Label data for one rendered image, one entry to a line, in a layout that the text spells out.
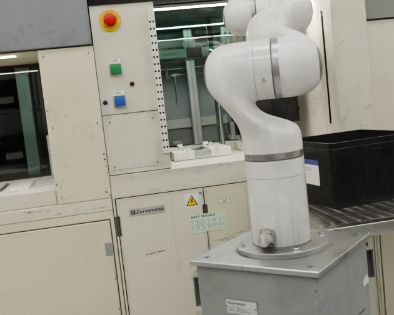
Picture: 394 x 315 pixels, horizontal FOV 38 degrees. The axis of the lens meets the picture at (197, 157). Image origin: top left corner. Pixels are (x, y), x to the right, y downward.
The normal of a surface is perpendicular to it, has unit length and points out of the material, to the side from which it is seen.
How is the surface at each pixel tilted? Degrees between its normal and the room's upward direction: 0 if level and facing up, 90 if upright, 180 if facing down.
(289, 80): 119
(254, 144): 89
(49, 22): 90
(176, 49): 90
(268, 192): 90
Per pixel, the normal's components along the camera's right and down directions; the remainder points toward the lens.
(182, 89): 0.17, 0.08
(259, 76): -0.15, 0.36
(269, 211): -0.43, 0.14
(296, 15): 0.69, 0.13
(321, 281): 0.82, -0.03
